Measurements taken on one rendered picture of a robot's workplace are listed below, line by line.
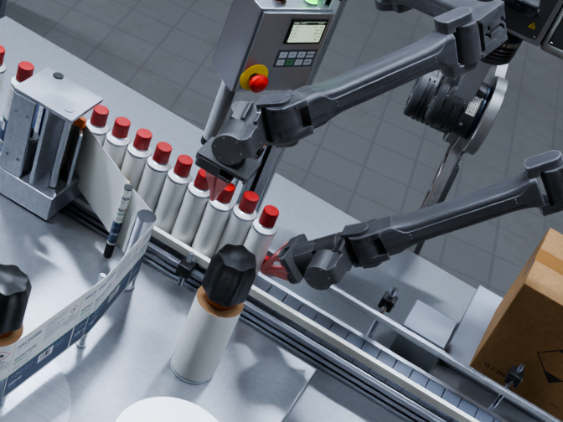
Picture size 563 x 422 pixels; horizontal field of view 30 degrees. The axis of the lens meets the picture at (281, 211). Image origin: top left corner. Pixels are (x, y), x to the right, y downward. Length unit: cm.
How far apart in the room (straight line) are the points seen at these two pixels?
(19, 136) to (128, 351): 48
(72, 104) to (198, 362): 56
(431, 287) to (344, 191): 165
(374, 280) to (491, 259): 176
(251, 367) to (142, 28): 277
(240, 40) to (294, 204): 69
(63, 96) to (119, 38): 242
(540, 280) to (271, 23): 77
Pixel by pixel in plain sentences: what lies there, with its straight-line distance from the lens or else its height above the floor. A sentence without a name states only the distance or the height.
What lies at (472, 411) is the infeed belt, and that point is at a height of 88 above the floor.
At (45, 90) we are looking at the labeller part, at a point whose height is 114.
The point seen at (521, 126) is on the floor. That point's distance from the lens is 512.
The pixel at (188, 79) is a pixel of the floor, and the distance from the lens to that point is 441.
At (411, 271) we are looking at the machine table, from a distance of 254.
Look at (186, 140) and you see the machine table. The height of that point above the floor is 83.
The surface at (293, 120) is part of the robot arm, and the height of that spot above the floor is 141.
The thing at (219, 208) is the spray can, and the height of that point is 104.
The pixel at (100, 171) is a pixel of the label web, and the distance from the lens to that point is 216.
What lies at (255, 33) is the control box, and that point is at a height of 142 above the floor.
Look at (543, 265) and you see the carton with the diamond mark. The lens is 227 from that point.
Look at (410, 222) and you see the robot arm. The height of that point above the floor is 121.
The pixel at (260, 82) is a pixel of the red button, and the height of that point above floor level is 134.
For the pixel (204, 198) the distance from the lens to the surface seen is 214.
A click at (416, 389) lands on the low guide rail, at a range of 215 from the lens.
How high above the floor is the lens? 236
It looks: 37 degrees down
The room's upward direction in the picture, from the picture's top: 24 degrees clockwise
